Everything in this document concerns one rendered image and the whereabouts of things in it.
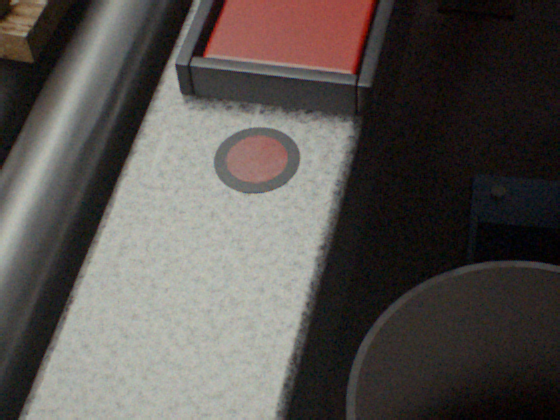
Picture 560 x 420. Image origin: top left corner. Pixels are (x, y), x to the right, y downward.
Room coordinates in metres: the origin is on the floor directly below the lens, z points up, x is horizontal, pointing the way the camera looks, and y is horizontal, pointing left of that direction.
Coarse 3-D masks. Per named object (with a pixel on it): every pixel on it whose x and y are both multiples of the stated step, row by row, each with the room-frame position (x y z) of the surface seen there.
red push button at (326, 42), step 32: (256, 0) 0.34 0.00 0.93; (288, 0) 0.34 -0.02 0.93; (320, 0) 0.34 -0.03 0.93; (352, 0) 0.34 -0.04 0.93; (224, 32) 0.33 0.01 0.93; (256, 32) 0.32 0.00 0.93; (288, 32) 0.32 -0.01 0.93; (320, 32) 0.32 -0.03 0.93; (352, 32) 0.32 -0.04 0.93; (288, 64) 0.31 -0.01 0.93; (320, 64) 0.30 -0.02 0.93; (352, 64) 0.30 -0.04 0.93
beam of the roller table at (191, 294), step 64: (192, 128) 0.29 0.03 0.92; (320, 128) 0.28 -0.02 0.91; (384, 128) 0.32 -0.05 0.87; (128, 192) 0.26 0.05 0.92; (192, 192) 0.26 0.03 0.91; (320, 192) 0.25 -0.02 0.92; (128, 256) 0.24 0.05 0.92; (192, 256) 0.23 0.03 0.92; (256, 256) 0.23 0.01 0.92; (320, 256) 0.23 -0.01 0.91; (64, 320) 0.21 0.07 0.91; (128, 320) 0.21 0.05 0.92; (192, 320) 0.21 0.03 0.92; (256, 320) 0.20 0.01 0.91; (320, 320) 0.21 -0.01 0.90; (64, 384) 0.19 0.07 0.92; (128, 384) 0.18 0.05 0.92; (192, 384) 0.18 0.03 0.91; (256, 384) 0.18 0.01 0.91; (320, 384) 0.20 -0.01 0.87
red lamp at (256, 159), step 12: (240, 144) 0.28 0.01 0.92; (252, 144) 0.28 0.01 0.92; (264, 144) 0.28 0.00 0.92; (276, 144) 0.28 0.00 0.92; (228, 156) 0.28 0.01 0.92; (240, 156) 0.27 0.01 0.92; (252, 156) 0.27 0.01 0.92; (264, 156) 0.27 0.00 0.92; (276, 156) 0.27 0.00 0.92; (228, 168) 0.27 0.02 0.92; (240, 168) 0.27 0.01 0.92; (252, 168) 0.27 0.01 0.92; (264, 168) 0.27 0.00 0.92; (276, 168) 0.27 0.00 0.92; (252, 180) 0.26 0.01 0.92; (264, 180) 0.26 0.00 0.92
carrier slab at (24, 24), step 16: (16, 0) 0.35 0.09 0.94; (32, 0) 0.35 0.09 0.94; (48, 0) 0.35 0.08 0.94; (64, 0) 0.36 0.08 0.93; (16, 16) 0.34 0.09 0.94; (32, 16) 0.34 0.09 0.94; (48, 16) 0.35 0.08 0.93; (0, 32) 0.34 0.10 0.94; (16, 32) 0.33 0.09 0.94; (32, 32) 0.34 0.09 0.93; (48, 32) 0.35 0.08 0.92; (0, 48) 0.34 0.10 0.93; (16, 48) 0.33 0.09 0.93; (32, 48) 0.33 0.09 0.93
